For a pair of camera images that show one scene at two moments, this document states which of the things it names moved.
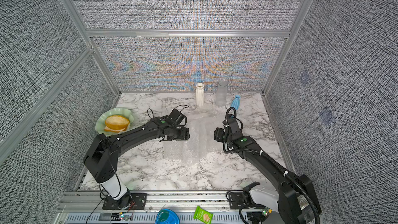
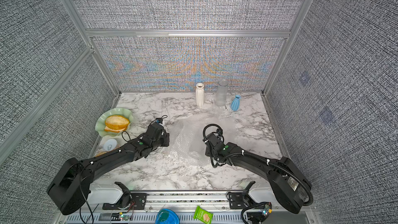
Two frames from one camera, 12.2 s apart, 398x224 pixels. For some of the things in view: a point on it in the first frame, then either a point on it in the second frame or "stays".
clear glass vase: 221,93 stays
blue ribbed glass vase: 235,103 stays
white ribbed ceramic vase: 200,95 stays
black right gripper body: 220,135 to 212,154
